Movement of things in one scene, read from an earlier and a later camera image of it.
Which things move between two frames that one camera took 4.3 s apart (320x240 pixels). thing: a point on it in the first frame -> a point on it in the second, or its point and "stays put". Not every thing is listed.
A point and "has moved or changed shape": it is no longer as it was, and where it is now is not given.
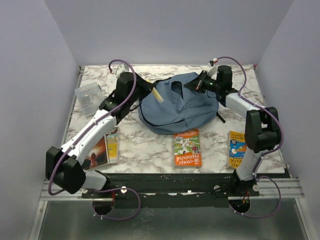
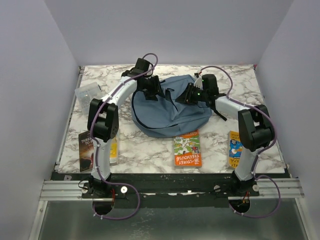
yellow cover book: x=112 y=142 stays put
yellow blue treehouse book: x=236 y=148 stays put
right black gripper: x=197 y=84 -> x=186 y=97
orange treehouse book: x=187 y=148 stays put
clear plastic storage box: x=90 y=98 stays put
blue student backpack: x=183 y=110 has moved or changed shape
